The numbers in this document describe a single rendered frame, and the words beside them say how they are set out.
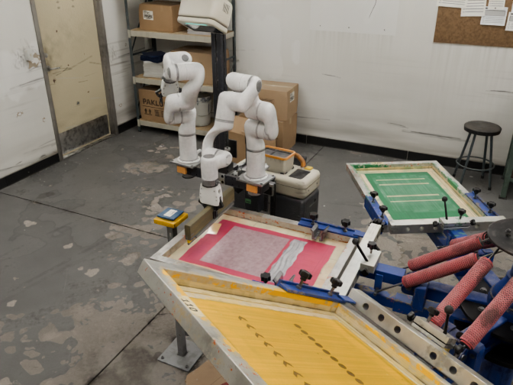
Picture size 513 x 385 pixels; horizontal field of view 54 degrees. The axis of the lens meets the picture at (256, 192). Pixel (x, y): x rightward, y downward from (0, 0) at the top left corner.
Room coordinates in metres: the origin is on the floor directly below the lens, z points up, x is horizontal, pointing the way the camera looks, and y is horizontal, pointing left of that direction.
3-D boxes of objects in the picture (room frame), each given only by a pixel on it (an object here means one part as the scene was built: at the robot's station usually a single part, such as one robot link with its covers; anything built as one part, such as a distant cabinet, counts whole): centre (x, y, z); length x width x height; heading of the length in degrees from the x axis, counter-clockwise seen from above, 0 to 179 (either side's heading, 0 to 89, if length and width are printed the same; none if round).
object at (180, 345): (2.31, 0.45, 0.48); 0.22 x 0.22 x 0.96; 64
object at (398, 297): (1.77, -0.40, 0.89); 1.24 x 0.06 x 0.06; 64
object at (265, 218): (1.96, -0.01, 0.97); 0.79 x 0.58 x 0.04; 64
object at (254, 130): (2.40, 0.00, 1.37); 0.13 x 0.10 x 0.16; 58
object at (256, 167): (2.41, 0.00, 1.21); 0.16 x 0.13 x 0.15; 149
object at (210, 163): (2.09, 0.18, 1.34); 0.15 x 0.10 x 0.11; 148
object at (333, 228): (2.11, -0.35, 0.98); 0.30 x 0.05 x 0.07; 64
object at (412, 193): (2.41, -0.89, 1.05); 1.08 x 0.61 x 0.23; 4
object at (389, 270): (1.72, -0.52, 1.02); 0.17 x 0.06 x 0.05; 64
